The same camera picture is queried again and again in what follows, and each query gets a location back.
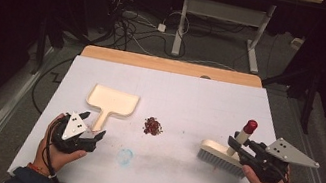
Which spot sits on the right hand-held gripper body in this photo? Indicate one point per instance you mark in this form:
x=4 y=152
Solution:
x=267 y=167

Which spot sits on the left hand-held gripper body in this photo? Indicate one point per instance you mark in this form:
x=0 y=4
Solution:
x=74 y=126

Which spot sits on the wooden dustpan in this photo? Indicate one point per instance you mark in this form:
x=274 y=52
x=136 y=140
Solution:
x=113 y=101

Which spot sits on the person's left hand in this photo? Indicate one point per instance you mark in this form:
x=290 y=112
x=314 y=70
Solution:
x=50 y=154

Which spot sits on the pile of red crumbs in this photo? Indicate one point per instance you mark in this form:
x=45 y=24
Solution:
x=153 y=126

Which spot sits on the white table cover sheet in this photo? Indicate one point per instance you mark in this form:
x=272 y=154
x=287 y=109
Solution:
x=182 y=101

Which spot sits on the black metal stand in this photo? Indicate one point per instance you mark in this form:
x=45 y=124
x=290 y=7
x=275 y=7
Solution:
x=40 y=46
x=306 y=93

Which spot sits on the wooden table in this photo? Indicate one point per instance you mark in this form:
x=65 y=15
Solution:
x=172 y=66

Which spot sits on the white power adapter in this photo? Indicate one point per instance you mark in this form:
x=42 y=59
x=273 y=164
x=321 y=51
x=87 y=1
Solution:
x=161 y=27

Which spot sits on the white desk frame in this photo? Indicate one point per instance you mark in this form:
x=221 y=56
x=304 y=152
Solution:
x=225 y=13

